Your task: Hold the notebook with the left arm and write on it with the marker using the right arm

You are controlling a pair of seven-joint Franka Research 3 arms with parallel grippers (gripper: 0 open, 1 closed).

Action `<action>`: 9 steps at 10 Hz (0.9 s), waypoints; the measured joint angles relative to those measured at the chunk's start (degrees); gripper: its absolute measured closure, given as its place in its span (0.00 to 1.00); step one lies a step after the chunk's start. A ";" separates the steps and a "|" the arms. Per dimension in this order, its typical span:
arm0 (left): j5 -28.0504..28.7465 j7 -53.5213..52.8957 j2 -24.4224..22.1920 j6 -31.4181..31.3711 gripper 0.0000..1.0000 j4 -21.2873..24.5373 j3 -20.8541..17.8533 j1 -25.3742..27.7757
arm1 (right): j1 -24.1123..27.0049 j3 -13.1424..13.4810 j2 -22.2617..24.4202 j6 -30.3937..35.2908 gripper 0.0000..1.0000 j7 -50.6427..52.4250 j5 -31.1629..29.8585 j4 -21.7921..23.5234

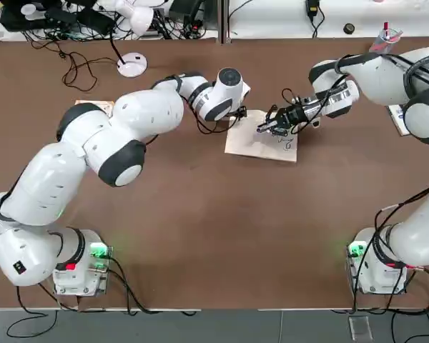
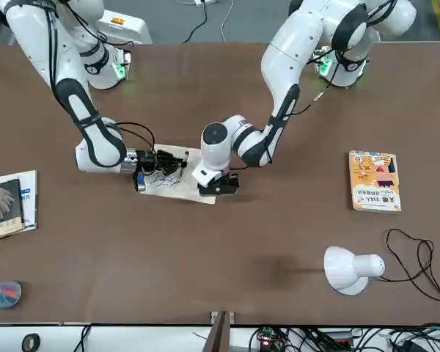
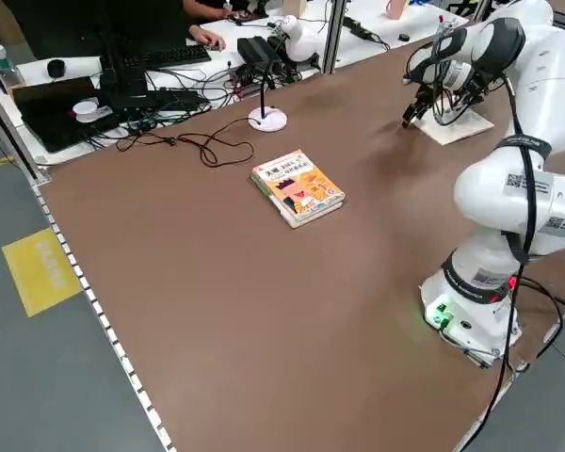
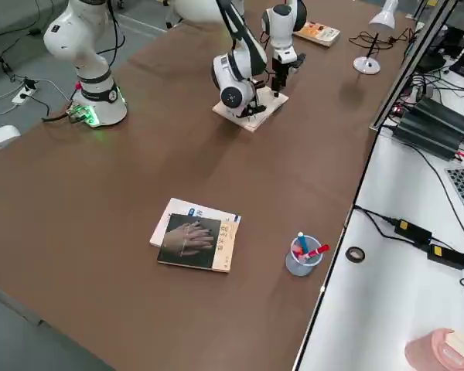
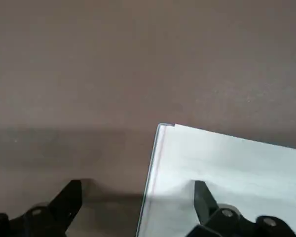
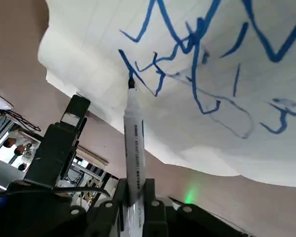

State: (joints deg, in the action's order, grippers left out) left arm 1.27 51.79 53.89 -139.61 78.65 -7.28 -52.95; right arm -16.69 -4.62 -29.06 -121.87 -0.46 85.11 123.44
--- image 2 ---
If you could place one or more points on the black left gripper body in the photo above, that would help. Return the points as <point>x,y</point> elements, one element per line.
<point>223,179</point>

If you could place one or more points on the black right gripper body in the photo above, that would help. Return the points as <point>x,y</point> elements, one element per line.
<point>148,161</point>

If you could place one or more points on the white scribbled notebook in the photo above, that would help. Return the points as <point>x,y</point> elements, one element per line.
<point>183,190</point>

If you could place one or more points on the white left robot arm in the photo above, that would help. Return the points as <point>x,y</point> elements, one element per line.
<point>214,146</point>

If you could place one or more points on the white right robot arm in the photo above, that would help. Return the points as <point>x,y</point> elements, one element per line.
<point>95,146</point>

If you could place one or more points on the white blue book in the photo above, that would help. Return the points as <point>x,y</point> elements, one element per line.
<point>30,198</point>

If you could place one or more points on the white cart yellow label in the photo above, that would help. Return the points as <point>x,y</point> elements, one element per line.
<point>132,29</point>

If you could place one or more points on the white desk lamp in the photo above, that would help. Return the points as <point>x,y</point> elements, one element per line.
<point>341,267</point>

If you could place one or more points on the orange illustrated book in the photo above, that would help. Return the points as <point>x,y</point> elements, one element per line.
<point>375,179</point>

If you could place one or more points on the small red-lit circuit board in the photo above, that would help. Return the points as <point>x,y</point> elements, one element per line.
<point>265,342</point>

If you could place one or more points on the white power strip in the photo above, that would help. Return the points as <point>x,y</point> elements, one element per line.
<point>205,2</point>

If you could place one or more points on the translucent blue pen cup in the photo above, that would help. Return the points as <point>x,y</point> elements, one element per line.
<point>3,302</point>

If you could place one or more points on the black tape roll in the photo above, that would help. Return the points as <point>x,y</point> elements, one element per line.
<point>25,344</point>

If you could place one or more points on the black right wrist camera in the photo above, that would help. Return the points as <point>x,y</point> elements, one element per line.
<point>140,181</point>

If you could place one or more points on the aluminium frame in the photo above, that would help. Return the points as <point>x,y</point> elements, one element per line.
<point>220,333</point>

